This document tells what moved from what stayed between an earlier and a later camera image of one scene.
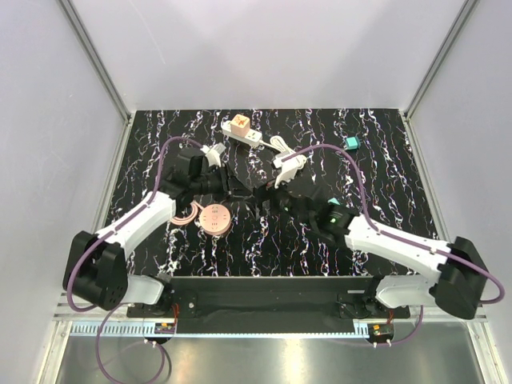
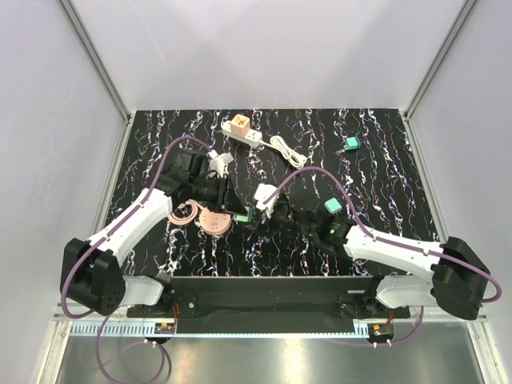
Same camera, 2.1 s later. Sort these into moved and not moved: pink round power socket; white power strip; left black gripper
Moved: left black gripper
Not moved: white power strip; pink round power socket
